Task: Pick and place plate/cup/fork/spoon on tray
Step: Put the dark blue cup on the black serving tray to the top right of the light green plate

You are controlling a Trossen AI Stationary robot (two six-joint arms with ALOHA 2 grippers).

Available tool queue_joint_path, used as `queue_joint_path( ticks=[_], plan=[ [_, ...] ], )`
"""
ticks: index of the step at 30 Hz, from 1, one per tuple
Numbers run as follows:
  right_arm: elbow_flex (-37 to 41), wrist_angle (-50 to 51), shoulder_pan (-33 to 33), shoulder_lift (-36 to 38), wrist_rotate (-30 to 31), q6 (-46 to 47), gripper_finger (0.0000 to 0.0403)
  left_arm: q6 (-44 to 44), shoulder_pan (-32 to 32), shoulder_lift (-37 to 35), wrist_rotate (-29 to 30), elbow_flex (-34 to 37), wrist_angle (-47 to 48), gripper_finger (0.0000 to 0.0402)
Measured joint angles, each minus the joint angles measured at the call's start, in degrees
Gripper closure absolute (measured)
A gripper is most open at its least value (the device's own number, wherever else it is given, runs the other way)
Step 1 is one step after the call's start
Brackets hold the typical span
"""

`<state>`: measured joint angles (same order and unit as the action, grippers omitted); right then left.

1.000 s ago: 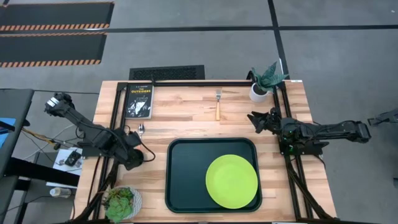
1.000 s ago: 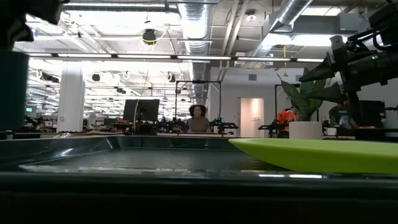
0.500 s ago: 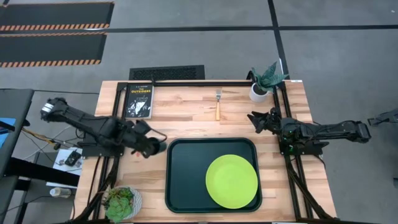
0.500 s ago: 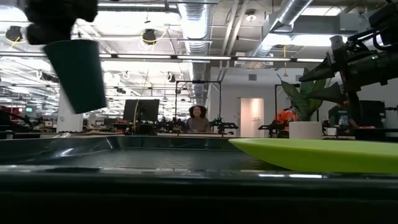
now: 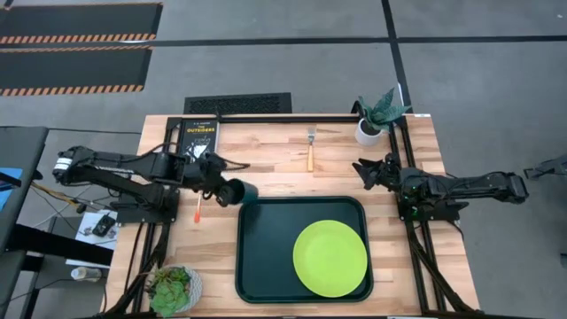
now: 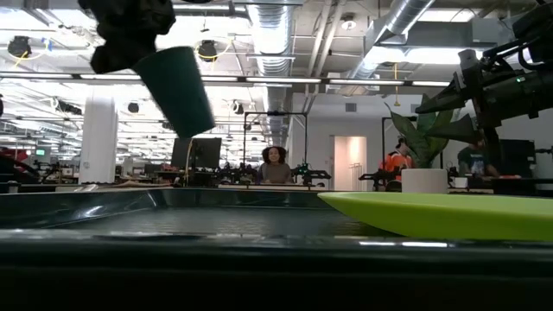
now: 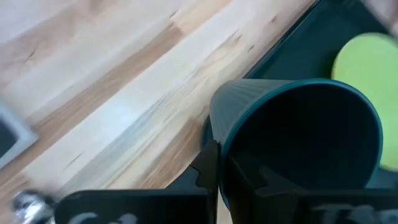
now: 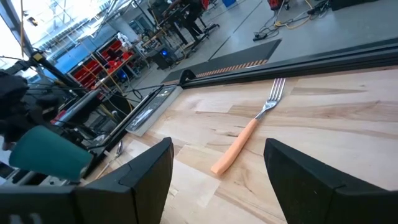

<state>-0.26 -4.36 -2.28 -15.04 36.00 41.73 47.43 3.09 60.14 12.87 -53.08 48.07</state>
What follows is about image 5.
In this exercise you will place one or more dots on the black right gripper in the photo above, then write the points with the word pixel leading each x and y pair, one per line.
pixel 392 173

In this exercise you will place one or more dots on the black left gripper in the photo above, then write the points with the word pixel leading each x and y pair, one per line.
pixel 210 173

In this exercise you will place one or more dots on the dark green cup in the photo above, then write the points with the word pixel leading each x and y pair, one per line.
pixel 243 191

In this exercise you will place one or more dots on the lime green plate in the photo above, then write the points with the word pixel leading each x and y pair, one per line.
pixel 330 258

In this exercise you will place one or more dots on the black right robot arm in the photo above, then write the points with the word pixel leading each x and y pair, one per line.
pixel 465 186

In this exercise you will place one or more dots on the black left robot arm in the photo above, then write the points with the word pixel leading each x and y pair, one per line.
pixel 119 173

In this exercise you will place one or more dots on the dark green plastic tray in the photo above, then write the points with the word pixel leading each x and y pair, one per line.
pixel 266 248

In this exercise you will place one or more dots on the snake plant in white pot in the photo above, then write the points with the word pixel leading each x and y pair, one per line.
pixel 375 119

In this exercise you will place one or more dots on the black paperback book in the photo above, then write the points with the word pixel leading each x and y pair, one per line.
pixel 201 135

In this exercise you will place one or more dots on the black floor vent grate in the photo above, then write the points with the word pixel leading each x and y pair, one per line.
pixel 237 104

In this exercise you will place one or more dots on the succulent in patterned pot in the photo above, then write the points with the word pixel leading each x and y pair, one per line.
pixel 170 290

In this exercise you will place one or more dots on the black handheld controller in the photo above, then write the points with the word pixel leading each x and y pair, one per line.
pixel 103 225

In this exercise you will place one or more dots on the white paper sheet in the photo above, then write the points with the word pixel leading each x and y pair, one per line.
pixel 86 235

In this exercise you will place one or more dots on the clear plastic bottle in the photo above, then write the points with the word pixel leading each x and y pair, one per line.
pixel 86 274

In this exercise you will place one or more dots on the grey chair base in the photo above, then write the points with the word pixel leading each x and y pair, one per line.
pixel 549 167

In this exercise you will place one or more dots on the black hazard-striped floor mat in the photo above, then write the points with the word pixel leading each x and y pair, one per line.
pixel 71 68
pixel 80 20

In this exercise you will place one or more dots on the grey desk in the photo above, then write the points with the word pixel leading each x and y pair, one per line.
pixel 17 177

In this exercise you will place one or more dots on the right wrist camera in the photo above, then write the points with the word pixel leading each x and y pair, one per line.
pixel 392 160

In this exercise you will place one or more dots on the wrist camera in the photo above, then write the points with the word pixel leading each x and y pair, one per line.
pixel 392 160
pixel 212 158

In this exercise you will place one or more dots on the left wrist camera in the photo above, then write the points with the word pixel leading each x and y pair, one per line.
pixel 212 158

